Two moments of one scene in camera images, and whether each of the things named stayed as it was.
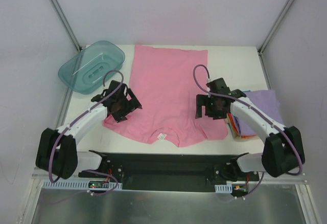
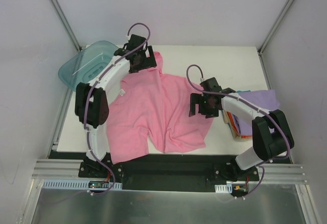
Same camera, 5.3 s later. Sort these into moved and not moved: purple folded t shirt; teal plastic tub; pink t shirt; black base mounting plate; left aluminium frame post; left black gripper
Moved: left black gripper; pink t shirt
Not moved: teal plastic tub; purple folded t shirt; black base mounting plate; left aluminium frame post
